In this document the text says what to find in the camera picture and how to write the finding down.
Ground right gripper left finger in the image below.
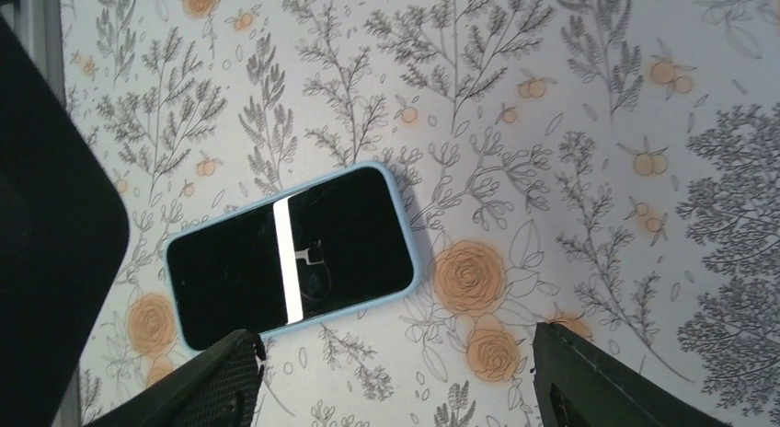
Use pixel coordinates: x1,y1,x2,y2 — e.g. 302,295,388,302
89,329,267,426

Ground aluminium front rail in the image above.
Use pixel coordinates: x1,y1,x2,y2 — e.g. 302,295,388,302
4,0,66,106

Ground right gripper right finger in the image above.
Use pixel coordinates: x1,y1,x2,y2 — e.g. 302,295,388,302
533,323,728,427

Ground phone in light blue case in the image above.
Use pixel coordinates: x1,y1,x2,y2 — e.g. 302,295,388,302
164,162,421,351

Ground black phone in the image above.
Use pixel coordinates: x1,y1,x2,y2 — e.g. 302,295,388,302
1,25,129,426

